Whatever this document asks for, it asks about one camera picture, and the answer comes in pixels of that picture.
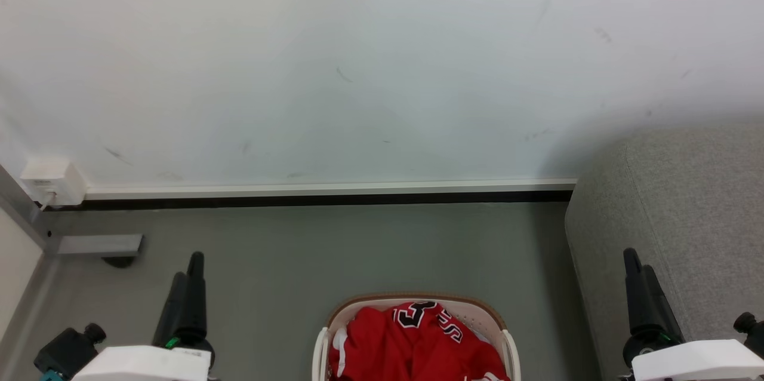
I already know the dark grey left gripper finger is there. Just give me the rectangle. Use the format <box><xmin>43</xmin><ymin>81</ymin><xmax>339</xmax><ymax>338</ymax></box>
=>
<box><xmin>152</xmin><ymin>271</ymin><xmax>190</xmax><ymax>347</ymax></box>
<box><xmin>186</xmin><ymin>251</ymin><xmax>208</xmax><ymax>341</ymax></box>

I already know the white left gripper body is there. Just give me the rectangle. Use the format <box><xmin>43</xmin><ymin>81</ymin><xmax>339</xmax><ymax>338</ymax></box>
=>
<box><xmin>71</xmin><ymin>335</ymin><xmax>216</xmax><ymax>381</ymax></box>

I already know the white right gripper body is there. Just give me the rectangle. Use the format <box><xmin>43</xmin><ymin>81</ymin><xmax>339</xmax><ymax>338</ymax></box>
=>
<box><xmin>620</xmin><ymin>327</ymin><xmax>764</xmax><ymax>381</ymax></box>

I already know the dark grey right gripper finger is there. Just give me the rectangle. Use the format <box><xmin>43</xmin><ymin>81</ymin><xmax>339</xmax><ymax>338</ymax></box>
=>
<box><xmin>623</xmin><ymin>248</ymin><xmax>648</xmax><ymax>337</ymax></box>
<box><xmin>641</xmin><ymin>265</ymin><xmax>685</xmax><ymax>341</ymax></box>

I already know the grey fabric sofa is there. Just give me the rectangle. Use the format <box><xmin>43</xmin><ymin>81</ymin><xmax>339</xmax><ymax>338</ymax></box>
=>
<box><xmin>565</xmin><ymin>123</ymin><xmax>764</xmax><ymax>381</ymax></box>

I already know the red jersey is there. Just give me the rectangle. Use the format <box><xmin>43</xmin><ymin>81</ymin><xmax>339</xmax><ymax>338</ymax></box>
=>
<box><xmin>328</xmin><ymin>301</ymin><xmax>512</xmax><ymax>381</ymax></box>

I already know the white laundry basket brown rim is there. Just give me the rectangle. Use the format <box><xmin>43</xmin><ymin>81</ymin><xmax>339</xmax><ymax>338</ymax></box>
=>
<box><xmin>312</xmin><ymin>292</ymin><xmax>522</xmax><ymax>381</ymax></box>

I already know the white baseboard with black strip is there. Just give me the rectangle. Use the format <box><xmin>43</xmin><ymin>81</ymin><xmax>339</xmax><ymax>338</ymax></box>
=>
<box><xmin>47</xmin><ymin>177</ymin><xmax>577</xmax><ymax>211</ymax></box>

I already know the grey metal floor bracket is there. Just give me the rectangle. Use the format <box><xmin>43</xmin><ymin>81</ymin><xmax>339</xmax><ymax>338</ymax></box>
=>
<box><xmin>56</xmin><ymin>234</ymin><xmax>144</xmax><ymax>269</ymax></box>

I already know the white wall socket box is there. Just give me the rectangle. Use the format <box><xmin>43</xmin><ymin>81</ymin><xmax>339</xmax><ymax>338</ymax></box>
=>
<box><xmin>20</xmin><ymin>157</ymin><xmax>88</xmax><ymax>208</ymax></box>

